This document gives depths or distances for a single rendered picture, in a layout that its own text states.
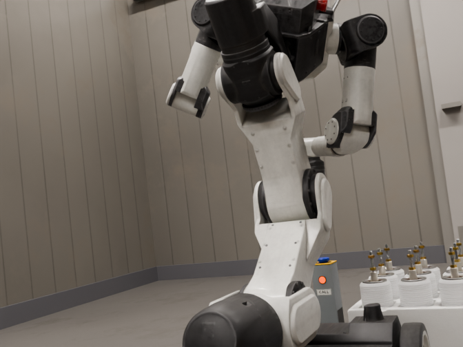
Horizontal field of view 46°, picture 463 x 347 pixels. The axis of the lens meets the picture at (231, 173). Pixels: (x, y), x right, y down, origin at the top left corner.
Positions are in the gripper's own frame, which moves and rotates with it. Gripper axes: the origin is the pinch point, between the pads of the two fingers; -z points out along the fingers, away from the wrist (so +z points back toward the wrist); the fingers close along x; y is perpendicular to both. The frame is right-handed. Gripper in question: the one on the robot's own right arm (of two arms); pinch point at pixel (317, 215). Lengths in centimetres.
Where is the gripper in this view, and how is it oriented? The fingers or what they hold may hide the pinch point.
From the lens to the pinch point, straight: 186.2
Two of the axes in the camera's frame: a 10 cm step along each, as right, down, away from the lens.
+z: -1.2, -9.9, 0.7
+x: -2.8, 1.0, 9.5
